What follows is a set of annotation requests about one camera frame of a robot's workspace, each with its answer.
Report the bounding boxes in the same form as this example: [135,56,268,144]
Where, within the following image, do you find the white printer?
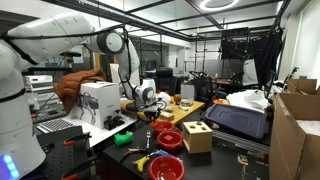
[25,74,54,94]

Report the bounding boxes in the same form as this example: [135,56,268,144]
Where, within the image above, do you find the black mesh office chair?
[190,75,216,104]

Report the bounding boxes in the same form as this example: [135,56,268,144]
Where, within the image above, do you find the black controller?
[103,115,126,131]

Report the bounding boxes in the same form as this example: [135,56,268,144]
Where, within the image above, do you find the clear glass bowl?
[178,98,194,111]

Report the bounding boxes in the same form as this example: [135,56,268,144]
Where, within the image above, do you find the white plush toy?
[156,91,174,112]

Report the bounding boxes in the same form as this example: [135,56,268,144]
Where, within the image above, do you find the black curtain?
[220,28,284,89]

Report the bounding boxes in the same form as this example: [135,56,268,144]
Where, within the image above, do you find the blue white toothpaste tube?
[154,149,184,164]

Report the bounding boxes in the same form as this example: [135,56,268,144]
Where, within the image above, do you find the orange handled pliers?
[120,147,150,163]

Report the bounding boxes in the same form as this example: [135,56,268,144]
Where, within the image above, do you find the green toy drill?
[113,130,134,148]

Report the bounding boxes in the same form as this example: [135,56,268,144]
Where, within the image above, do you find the black padded office chair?
[153,67,179,96]

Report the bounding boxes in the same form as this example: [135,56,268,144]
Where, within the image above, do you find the white desk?
[36,113,138,148]

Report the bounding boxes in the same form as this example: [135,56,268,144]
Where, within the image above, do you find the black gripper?
[142,109,163,126]

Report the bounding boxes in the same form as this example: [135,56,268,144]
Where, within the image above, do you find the black orange clamp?
[61,154,99,180]
[62,131,93,147]

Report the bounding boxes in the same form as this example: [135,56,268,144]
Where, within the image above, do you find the ring ceiling light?
[199,0,240,13]

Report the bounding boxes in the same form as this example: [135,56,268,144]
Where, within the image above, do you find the white box robot dog print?
[71,81,122,130]

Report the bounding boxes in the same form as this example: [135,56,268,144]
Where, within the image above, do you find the red plastic bowl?
[147,155,186,180]
[156,130,184,150]
[150,120,175,135]

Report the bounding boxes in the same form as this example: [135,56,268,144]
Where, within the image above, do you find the black camera on stand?
[59,49,83,73]

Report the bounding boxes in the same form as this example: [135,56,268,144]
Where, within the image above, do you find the black hard case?
[211,129,271,154]

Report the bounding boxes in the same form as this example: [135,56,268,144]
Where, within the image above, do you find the open small cardboard box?
[285,78,318,95]

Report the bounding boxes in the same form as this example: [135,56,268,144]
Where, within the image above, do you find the silver keyboard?
[36,118,76,134]

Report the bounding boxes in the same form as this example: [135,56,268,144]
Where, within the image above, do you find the white plastic bags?
[226,89,272,113]

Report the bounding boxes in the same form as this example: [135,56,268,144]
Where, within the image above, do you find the brown puffy jacket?
[54,69,108,114]

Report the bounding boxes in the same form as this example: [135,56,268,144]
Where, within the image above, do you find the small flat cardboard box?
[159,110,175,122]

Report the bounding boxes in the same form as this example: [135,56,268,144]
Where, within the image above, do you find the light wooden table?
[119,94,206,128]

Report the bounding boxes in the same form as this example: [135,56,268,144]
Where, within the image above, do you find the dark blue bin lid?
[204,103,269,140]

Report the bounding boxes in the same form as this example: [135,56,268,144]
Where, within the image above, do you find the yellow toy banana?
[131,155,151,173]

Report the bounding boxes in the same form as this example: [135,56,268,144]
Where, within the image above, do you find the wooden shape sorter box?
[181,120,214,155]

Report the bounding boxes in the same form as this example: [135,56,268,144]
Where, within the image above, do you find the black perforated board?
[36,125,98,180]

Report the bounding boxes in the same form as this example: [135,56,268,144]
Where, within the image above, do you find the large cardboard box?
[268,92,320,180]

